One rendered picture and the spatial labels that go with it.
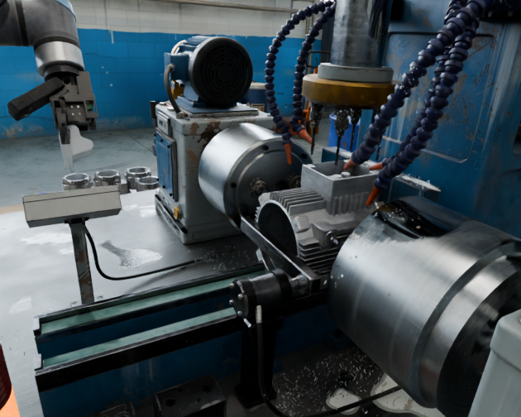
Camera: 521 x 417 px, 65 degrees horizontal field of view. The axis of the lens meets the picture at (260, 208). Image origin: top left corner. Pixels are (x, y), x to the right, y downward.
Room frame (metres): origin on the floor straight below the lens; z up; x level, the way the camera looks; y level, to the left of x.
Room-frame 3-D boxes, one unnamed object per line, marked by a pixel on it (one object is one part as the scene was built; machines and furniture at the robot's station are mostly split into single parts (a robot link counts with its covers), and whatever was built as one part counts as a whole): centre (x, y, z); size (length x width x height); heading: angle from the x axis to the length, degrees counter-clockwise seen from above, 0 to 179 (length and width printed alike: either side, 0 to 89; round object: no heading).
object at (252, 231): (0.66, -0.03, 1.01); 0.26 x 0.04 x 0.03; 29
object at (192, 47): (1.28, 0.22, 1.16); 0.33 x 0.26 x 0.42; 29
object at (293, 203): (0.74, -0.12, 1.02); 0.20 x 0.19 x 0.19; 119
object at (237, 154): (1.03, 0.04, 1.04); 0.37 x 0.25 x 0.25; 29
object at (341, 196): (0.76, -0.15, 1.11); 0.12 x 0.11 x 0.07; 119
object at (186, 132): (1.26, 0.17, 0.99); 0.35 x 0.31 x 0.37; 29
